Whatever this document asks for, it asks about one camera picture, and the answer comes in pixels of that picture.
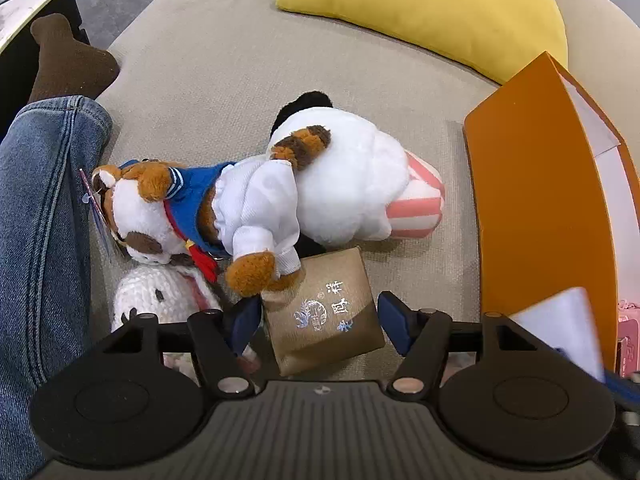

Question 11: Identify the small white card box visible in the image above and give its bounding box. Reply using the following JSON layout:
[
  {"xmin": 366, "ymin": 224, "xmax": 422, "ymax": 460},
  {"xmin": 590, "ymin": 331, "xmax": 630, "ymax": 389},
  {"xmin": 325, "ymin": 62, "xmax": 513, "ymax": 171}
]
[{"xmin": 509, "ymin": 287, "xmax": 607, "ymax": 383}]

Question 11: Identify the white top coffee table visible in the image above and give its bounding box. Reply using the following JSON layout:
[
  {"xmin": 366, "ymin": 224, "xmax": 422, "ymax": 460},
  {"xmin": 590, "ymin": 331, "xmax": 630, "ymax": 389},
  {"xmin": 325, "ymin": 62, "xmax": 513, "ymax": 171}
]
[{"xmin": 0, "ymin": 0, "xmax": 91, "ymax": 126}]

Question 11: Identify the yellow pillow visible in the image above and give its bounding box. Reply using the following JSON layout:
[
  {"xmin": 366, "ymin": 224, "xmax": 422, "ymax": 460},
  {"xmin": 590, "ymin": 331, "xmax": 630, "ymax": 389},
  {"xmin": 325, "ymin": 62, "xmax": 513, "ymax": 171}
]
[{"xmin": 276, "ymin": 0, "xmax": 569, "ymax": 86}]

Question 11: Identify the person's brown sock foot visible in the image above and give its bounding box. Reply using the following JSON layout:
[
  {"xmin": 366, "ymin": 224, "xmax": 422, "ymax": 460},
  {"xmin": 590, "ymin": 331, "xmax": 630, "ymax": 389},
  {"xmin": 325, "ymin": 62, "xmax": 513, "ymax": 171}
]
[{"xmin": 27, "ymin": 13, "xmax": 121, "ymax": 106}]

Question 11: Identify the plush dog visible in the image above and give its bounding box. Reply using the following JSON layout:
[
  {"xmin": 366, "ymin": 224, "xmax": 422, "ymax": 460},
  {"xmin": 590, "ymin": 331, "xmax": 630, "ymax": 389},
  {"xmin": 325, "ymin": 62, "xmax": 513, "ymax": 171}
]
[{"xmin": 79, "ymin": 126, "xmax": 333, "ymax": 297}]

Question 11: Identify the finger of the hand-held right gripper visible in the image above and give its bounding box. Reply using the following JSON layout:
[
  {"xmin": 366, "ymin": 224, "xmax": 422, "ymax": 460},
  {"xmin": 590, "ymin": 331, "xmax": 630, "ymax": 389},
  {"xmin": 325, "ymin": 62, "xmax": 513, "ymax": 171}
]
[{"xmin": 602, "ymin": 369, "xmax": 640, "ymax": 411}]

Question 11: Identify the beige sofa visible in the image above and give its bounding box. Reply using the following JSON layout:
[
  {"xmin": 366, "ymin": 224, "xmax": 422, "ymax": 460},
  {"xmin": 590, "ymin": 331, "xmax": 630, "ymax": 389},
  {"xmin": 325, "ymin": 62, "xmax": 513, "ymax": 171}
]
[{"xmin": 95, "ymin": 0, "xmax": 640, "ymax": 381}]

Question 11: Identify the pink mini backpack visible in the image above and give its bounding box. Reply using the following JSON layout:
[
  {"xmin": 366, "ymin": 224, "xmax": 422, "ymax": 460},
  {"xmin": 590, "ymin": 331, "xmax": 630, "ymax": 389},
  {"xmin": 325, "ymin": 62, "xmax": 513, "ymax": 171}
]
[{"xmin": 616, "ymin": 300, "xmax": 640, "ymax": 379}]

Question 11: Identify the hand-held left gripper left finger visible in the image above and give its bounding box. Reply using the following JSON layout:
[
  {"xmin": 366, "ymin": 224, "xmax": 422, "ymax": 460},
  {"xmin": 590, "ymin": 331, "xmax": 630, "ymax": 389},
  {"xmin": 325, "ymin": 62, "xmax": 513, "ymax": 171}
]
[{"xmin": 102, "ymin": 296, "xmax": 264, "ymax": 401}]

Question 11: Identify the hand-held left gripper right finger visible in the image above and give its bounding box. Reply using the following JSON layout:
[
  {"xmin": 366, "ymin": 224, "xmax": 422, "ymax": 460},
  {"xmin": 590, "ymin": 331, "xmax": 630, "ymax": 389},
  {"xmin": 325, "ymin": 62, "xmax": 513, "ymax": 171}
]
[{"xmin": 376, "ymin": 291, "xmax": 545, "ymax": 397}]

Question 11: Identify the person's left leg in jeans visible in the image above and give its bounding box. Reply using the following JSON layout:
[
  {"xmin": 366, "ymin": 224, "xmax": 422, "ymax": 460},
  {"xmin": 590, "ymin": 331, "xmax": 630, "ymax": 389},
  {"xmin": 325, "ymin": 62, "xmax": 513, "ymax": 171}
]
[{"xmin": 0, "ymin": 95, "xmax": 113, "ymax": 480}]

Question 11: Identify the white plush with black ear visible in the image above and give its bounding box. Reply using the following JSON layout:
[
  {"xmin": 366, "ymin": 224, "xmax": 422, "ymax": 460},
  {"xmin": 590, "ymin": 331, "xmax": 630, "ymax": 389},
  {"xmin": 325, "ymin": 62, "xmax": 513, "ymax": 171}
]
[{"xmin": 265, "ymin": 91, "xmax": 446, "ymax": 254}]

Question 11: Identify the orange cardboard box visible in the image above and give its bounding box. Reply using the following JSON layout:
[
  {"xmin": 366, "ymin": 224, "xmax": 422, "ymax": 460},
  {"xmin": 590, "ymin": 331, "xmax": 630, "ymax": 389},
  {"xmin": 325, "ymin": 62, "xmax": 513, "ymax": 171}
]
[{"xmin": 462, "ymin": 51, "xmax": 640, "ymax": 377}]

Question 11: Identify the white crochet bunny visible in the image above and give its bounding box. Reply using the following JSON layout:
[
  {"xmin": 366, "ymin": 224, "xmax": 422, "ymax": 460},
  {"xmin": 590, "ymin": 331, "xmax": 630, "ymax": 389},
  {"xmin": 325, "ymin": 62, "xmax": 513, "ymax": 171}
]
[{"xmin": 111, "ymin": 264, "xmax": 261, "ymax": 381}]

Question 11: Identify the small brown gift box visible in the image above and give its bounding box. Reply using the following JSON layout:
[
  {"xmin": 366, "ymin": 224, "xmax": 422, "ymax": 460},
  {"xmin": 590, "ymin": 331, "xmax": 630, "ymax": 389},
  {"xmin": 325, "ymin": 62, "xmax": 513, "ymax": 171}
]
[{"xmin": 260, "ymin": 246, "xmax": 386, "ymax": 377}]

